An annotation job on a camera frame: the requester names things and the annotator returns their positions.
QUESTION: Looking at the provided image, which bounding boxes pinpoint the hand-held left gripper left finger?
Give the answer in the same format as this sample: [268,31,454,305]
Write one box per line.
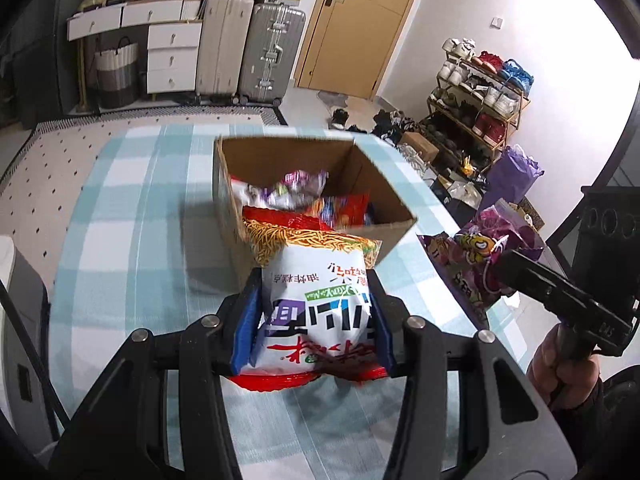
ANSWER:
[47,272,264,480]

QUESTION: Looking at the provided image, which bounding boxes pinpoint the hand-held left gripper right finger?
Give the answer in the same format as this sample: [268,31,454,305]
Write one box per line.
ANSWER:
[366,270,576,480]

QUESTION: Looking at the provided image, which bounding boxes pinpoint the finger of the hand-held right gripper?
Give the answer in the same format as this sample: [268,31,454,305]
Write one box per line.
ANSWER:
[492,249,601,322]

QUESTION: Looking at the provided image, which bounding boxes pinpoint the purple candy packet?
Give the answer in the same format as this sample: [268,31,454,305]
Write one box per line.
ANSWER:
[417,199,546,312]

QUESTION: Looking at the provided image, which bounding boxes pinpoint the white red noodle snack packet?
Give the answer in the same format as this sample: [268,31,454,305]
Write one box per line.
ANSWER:
[230,205,389,392]

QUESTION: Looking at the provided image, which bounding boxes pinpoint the orange red snack packet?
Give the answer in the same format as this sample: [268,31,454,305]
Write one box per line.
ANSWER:
[307,194,372,232]

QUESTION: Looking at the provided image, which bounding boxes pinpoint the purple white snack packet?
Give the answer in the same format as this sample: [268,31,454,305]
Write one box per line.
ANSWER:
[265,170,329,209]

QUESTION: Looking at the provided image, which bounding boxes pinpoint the brown cardboard box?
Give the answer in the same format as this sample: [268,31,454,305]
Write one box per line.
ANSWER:
[212,135,419,292]

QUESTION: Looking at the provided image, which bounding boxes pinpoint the person's right forearm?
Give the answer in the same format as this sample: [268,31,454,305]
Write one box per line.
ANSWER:
[570,374,640,480]

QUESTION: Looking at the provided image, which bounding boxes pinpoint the person's right hand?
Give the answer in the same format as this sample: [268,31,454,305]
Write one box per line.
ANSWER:
[526,324,602,409]

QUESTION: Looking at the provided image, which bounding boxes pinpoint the purple gift bag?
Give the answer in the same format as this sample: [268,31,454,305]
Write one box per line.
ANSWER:
[485,144,545,212]

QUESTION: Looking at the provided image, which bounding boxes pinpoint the teal white checked tablecloth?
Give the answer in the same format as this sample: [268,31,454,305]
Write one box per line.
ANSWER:
[47,122,532,480]

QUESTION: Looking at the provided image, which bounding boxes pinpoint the white red packet with yellow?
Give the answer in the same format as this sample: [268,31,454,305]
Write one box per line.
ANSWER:
[230,175,272,209]

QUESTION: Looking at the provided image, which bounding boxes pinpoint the small cardboard box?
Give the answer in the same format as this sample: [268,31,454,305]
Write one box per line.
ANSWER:
[400,131,440,162]

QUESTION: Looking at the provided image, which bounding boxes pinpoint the shoe rack with shoes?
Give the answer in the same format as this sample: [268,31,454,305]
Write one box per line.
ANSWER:
[426,37,534,172]

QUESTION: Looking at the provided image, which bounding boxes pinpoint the pile of shoes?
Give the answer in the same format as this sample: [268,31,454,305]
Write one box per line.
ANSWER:
[327,107,427,147]

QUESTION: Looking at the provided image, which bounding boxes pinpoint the white side table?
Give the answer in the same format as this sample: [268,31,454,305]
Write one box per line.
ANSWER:
[0,234,52,461]

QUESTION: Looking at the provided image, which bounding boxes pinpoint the dotted rug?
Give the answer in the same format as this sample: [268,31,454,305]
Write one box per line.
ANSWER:
[0,106,287,283]

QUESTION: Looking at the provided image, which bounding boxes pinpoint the silver suitcase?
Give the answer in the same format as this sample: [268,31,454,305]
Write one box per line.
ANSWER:
[237,2,307,109]

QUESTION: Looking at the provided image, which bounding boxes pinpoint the grey white woven basket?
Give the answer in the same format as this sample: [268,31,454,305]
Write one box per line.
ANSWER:
[95,37,140,109]

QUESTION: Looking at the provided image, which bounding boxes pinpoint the white desk with drawers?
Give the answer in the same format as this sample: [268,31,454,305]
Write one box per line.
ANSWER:
[67,0,204,96]

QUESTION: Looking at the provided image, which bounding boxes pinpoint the beige suitcase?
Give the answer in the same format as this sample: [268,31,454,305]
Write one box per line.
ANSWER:
[196,0,255,104]

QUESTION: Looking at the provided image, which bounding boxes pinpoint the wooden door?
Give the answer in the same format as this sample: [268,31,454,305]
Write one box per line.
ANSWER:
[294,0,431,101]

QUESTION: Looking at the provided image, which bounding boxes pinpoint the grey refrigerator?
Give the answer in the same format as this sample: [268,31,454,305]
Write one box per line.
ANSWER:
[0,0,76,121]

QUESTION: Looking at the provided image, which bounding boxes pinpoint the black cable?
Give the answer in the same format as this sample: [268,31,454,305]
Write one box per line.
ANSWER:
[0,280,72,428]

